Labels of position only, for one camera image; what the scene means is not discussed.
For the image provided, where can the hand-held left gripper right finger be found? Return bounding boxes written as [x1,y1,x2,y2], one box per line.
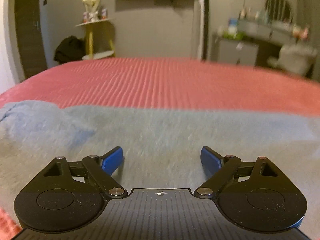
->
[194,146,284,200]

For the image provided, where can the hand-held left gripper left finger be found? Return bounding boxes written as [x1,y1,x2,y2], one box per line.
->
[37,146,128,200]

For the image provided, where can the grey fleece pants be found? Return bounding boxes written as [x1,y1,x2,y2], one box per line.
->
[0,100,320,230]

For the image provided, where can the red ribbed bedspread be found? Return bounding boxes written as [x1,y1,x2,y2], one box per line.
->
[0,56,320,240]

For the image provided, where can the grey cabinet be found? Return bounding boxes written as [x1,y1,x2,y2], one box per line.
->
[211,32,259,67]

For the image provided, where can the black bag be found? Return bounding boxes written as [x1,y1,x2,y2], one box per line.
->
[54,35,86,64]

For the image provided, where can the yellow side table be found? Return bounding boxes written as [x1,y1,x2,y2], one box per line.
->
[75,19,117,60]

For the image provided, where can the green packet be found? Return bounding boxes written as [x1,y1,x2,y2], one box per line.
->
[222,31,244,40]

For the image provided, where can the white upholstered chair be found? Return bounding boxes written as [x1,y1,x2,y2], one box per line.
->
[266,43,318,77]

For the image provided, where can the grey vanity dresser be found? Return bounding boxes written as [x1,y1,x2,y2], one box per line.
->
[237,18,311,68]

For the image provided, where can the dark wooden door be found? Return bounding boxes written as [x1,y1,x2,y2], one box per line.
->
[14,0,48,79]

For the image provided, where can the pink toy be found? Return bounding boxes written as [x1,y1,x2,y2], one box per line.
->
[299,25,310,42]

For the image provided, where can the cream wrapped bouquet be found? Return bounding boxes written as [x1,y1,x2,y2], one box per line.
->
[79,0,105,22]

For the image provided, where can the round vanity mirror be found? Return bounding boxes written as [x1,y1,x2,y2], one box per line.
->
[264,0,294,23]

